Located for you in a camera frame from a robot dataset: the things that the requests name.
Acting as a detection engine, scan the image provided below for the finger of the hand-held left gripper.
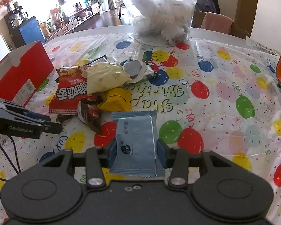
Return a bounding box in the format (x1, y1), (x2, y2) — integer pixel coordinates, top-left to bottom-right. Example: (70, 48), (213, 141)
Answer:
(13, 106), (51, 123)
(41, 119), (63, 135)

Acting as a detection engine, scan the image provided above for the pink cloth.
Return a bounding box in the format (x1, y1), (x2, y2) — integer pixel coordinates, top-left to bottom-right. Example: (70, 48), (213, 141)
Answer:
(203, 12), (236, 35)

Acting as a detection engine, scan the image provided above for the blue snack packet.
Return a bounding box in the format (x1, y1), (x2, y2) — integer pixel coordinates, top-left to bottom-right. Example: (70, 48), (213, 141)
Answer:
(109, 111), (165, 179)

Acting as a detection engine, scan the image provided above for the wooden television stand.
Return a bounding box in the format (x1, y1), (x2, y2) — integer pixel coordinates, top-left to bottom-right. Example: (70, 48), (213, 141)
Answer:
(44, 1), (101, 43)

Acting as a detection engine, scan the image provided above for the black coffee machine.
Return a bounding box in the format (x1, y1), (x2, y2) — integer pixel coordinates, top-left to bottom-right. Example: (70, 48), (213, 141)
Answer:
(5, 7), (30, 29)

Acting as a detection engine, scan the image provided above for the blue cabinet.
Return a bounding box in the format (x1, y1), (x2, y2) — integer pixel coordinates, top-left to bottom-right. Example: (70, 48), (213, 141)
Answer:
(13, 16), (46, 50)

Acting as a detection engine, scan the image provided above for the clear plastic wrapper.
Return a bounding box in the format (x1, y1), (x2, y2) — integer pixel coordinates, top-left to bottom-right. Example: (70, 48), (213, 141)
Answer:
(140, 61), (160, 78)

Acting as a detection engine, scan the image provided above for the balloon print tablecloth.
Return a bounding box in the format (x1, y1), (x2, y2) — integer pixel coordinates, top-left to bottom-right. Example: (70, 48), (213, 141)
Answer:
(0, 31), (281, 225)

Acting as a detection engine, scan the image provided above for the vase with pink flowers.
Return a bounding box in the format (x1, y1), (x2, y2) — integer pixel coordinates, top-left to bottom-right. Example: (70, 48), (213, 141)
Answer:
(0, 0), (17, 13)

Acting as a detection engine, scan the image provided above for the dark brown snack packet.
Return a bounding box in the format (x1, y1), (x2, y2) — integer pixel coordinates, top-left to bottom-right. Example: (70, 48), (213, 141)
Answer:
(78, 98), (103, 134)

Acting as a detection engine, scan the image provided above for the clear plastic container with bags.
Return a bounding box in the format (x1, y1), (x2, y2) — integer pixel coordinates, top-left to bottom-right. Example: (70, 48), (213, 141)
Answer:
(129, 0), (200, 47)

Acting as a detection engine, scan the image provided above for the yellow snack packet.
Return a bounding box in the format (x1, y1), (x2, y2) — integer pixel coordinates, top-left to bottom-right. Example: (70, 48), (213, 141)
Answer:
(97, 87), (132, 112)

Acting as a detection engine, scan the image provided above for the clear spoon-shaped jelly pack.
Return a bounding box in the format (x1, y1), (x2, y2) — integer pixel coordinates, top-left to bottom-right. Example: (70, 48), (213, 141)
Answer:
(119, 49), (152, 82)

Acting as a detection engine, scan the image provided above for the red cardboard box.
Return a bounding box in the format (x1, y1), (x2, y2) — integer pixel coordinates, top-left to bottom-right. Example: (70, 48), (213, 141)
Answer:
(0, 40), (55, 108)

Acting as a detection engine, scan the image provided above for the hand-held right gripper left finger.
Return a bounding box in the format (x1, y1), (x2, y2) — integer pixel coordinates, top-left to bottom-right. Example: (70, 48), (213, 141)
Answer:
(41, 139), (119, 189)

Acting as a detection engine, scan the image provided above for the wooden chair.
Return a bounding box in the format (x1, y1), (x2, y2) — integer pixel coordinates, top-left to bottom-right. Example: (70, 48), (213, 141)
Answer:
(193, 10), (251, 39)

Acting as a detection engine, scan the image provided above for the black cable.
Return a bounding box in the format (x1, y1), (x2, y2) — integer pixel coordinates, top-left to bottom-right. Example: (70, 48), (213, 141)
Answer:
(0, 135), (20, 182)

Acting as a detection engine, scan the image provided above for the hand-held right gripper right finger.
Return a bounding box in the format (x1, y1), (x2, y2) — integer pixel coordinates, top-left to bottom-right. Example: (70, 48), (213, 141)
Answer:
(156, 139), (228, 186)

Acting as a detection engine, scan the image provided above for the red snack bag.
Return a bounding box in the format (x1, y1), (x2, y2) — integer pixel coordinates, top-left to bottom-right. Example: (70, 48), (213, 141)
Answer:
(48, 66), (101, 115)

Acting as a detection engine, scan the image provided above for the black snack packet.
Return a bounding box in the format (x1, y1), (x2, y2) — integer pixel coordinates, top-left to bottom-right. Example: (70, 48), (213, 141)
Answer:
(78, 55), (108, 67)

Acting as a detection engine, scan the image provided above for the sofa with clothes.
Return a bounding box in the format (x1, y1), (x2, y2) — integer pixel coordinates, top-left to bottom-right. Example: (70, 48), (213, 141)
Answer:
(187, 0), (220, 19)

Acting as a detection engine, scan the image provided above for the cream snack packet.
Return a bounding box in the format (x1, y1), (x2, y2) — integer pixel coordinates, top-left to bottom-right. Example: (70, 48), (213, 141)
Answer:
(81, 62), (132, 95)

